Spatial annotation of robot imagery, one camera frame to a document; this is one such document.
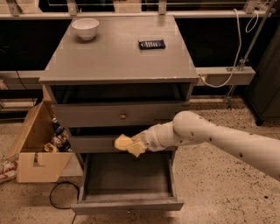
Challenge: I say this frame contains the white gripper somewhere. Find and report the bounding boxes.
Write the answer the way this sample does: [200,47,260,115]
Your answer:
[126,125,161,158]

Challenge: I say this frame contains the yellow sponge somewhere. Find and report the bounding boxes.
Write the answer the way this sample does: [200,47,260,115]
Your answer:
[115,134,133,151]

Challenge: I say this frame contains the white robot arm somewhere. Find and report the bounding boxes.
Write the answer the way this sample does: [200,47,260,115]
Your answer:
[127,111,280,180]

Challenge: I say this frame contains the grey top drawer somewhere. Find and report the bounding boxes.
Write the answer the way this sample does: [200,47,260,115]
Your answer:
[52,102,189,128]

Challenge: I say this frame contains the grey open bottom drawer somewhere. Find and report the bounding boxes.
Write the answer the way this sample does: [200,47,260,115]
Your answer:
[72,150,184,215]

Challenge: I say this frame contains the grey middle drawer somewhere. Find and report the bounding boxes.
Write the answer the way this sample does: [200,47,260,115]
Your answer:
[67,134,182,154]

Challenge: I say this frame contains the grey wooden drawer cabinet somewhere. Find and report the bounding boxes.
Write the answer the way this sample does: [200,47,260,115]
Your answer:
[38,15,200,160]

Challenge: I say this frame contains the bottles in cardboard box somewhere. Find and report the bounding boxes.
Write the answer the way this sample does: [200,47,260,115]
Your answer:
[44,117,73,152]

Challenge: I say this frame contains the black snack bar packet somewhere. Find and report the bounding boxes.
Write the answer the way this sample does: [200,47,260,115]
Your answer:
[138,39,165,50]

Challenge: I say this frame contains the open cardboard box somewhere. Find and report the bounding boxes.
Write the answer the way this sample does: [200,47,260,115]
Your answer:
[3,100,74,184]

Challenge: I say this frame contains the white ceramic bowl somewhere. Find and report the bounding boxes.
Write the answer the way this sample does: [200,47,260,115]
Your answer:
[72,17,99,40]

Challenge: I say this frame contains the dark grey side cabinet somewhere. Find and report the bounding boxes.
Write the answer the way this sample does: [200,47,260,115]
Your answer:
[245,27,280,126]

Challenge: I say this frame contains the red white shoe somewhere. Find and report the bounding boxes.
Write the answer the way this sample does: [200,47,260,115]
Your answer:
[0,161,18,183]

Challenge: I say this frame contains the black floor cable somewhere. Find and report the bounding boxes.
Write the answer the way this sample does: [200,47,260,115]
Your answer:
[48,181,81,224]

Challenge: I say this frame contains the white hanging cable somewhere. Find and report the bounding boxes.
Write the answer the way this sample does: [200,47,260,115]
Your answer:
[199,0,270,89]

